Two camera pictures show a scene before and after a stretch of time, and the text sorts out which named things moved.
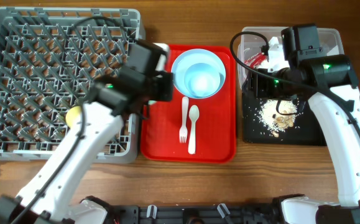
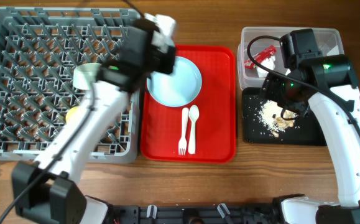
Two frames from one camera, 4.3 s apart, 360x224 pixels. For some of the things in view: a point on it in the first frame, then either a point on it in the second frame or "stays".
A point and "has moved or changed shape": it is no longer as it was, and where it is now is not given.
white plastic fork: (183, 131) has moved or changed shape
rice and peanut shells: (275, 121) stays
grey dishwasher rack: (36, 63) stays
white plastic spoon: (193, 115) stays
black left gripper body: (161, 89) to (163, 63)
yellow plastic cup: (73, 117) stays
